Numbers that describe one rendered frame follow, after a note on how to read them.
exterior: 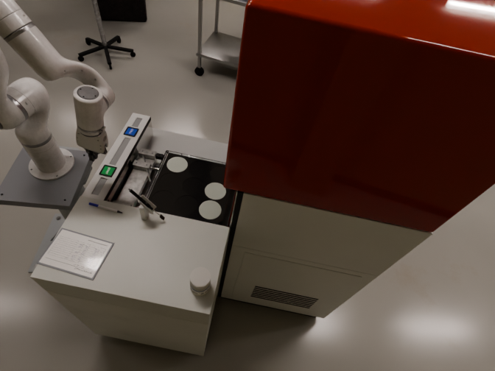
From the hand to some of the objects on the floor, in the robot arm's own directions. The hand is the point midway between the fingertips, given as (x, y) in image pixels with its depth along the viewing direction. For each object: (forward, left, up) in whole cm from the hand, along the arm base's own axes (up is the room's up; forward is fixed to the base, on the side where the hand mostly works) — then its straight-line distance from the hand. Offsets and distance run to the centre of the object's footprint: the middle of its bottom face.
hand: (93, 155), depth 120 cm
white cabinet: (+27, -1, -112) cm, 115 cm away
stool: (-128, +225, -122) cm, 287 cm away
